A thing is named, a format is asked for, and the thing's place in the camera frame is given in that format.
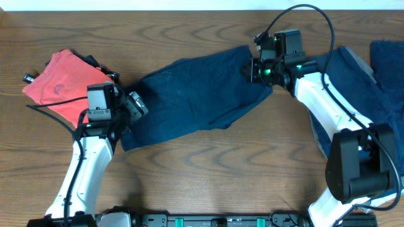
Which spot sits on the black garment under red shirt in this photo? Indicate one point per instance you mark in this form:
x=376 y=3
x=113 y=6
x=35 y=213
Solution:
x=89 y=59

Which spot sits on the folded red t-shirt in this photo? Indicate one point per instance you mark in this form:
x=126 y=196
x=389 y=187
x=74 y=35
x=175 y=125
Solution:
x=63 y=85

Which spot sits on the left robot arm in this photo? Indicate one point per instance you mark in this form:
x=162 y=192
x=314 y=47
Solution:
x=100 y=126

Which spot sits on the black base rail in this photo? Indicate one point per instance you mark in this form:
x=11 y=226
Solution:
x=221 y=220

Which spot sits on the dark navy shorts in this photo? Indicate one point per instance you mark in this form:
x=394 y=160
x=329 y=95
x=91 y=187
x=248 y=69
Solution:
x=189 y=95

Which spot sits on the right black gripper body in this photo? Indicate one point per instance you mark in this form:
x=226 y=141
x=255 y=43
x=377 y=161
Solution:
x=267 y=72

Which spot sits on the navy clothes pile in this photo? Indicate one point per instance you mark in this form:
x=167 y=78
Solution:
x=375 y=89

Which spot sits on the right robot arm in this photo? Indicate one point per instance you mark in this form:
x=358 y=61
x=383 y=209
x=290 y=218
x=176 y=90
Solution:
x=361 y=163

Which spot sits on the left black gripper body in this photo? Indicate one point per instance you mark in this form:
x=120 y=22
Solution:
x=105 y=73

